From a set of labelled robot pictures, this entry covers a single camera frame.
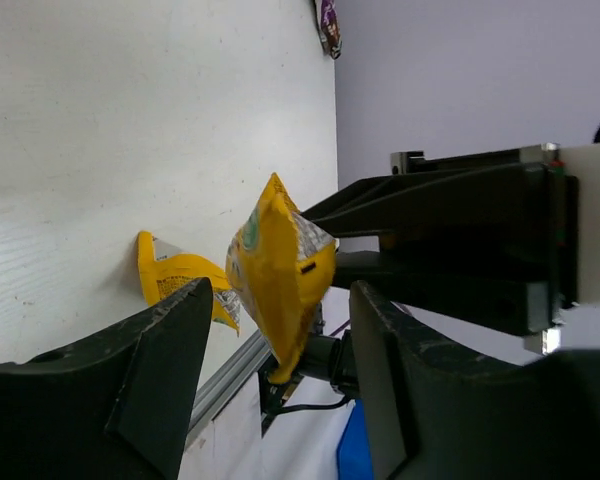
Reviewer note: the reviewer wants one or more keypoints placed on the yellow snack packet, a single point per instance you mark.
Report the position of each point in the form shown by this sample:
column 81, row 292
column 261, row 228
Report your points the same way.
column 281, row 266

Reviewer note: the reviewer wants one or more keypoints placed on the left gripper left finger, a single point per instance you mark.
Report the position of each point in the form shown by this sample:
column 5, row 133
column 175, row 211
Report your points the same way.
column 114, row 405

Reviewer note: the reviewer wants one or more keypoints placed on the yellow M&M packet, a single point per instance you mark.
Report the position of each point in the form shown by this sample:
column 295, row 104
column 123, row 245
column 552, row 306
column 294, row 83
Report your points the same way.
column 164, row 268

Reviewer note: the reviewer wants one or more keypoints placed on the dark snack bar edge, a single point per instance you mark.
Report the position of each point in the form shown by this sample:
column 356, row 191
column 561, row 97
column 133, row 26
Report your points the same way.
column 328, row 28

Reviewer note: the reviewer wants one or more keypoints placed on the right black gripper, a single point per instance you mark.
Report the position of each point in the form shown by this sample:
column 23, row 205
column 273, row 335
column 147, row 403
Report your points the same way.
column 490, row 196

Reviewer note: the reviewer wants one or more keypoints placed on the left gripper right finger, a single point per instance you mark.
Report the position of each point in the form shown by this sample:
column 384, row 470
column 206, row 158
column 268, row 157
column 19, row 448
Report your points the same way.
column 436, row 409

